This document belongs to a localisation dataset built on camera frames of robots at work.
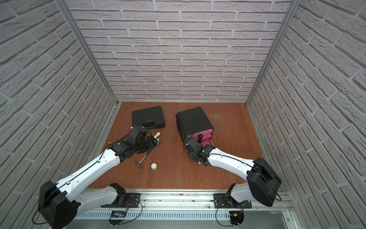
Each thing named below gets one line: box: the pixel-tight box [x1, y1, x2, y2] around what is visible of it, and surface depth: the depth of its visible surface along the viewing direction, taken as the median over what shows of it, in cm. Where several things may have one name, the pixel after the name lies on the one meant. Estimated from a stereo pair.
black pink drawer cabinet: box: [175, 106, 214, 146], surface depth 89 cm
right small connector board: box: [228, 210, 244, 226], surface depth 72 cm
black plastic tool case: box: [131, 105, 166, 130], surface depth 108 cm
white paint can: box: [150, 162, 158, 171], surface depth 85 cm
